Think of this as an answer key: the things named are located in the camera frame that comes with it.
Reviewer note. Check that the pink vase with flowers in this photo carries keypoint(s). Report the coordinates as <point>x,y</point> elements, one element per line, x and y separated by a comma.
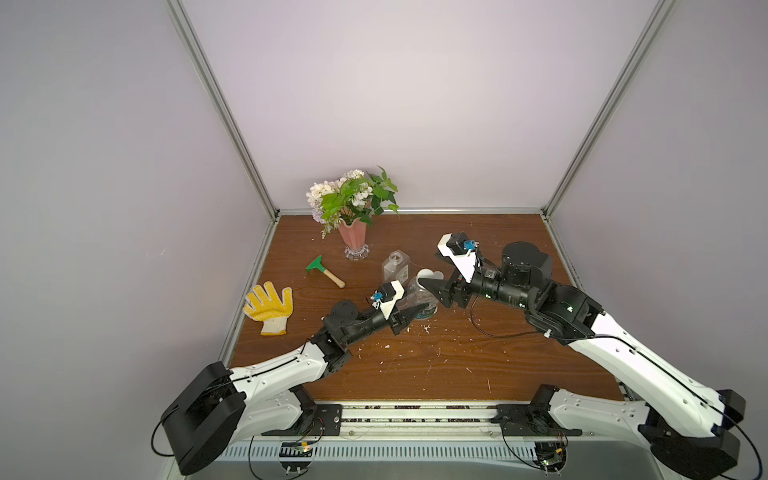
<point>349,205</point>

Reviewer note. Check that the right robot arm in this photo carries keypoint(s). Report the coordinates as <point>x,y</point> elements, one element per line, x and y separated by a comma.
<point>687,426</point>

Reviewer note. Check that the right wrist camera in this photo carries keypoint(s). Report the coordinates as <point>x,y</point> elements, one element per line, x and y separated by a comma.
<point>461,251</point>

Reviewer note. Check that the square clear bottle with label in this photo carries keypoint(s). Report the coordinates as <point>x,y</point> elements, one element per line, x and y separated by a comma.
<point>396,267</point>

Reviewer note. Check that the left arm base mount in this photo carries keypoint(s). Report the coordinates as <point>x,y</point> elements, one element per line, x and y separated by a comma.
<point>320,420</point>

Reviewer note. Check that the round clear bottle front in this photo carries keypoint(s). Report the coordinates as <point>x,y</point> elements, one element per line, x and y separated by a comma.
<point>417,295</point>

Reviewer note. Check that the yellow work glove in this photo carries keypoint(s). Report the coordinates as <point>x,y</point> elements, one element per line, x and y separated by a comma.
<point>263,304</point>

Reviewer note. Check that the white cap small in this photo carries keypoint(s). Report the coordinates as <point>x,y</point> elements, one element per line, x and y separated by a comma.
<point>429,274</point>

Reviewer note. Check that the green scraper wooden handle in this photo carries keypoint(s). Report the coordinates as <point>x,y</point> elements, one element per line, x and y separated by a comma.
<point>317,265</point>

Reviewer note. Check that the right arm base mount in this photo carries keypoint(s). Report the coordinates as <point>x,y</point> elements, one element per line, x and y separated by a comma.
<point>527,420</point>

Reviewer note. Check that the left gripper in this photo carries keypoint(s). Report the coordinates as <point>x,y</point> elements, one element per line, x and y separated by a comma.
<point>400,320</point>

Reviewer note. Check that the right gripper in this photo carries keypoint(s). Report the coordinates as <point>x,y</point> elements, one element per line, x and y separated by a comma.
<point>454,291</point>

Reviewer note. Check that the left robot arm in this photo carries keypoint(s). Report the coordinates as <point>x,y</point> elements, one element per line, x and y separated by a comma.
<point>221,406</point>

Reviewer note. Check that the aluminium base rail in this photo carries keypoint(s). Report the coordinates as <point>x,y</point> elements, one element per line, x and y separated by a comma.
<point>408,432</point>

